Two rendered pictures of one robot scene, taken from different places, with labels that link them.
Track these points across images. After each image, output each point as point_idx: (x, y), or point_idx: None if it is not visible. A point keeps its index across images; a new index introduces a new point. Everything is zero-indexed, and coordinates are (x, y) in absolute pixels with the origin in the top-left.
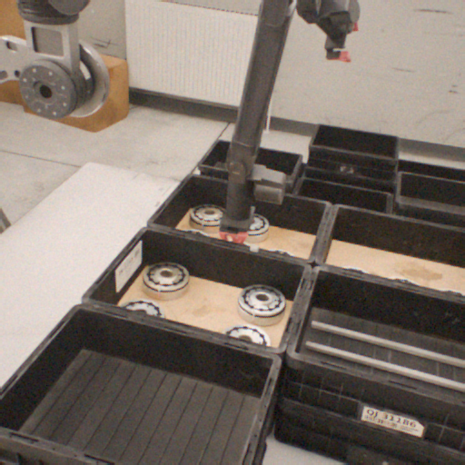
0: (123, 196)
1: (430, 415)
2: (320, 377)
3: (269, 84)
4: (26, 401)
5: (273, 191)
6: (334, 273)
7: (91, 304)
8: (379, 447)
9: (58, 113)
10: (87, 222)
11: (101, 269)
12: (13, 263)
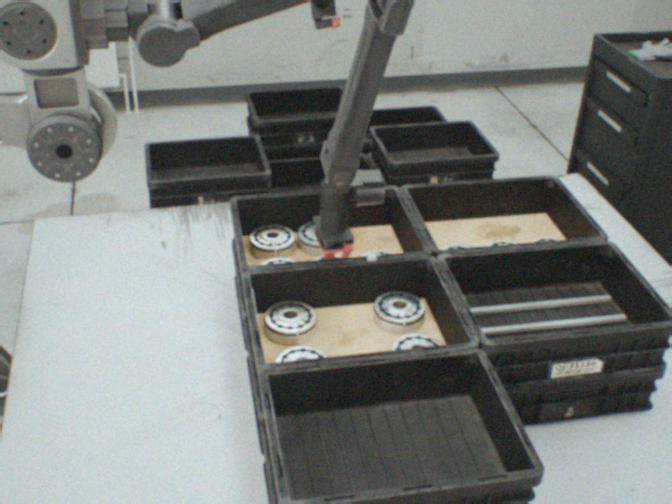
0: (117, 248)
1: (606, 349)
2: (512, 354)
3: (378, 88)
4: None
5: (376, 191)
6: (458, 256)
7: (275, 368)
8: (564, 396)
9: (83, 172)
10: (103, 293)
11: (168, 340)
12: (63, 369)
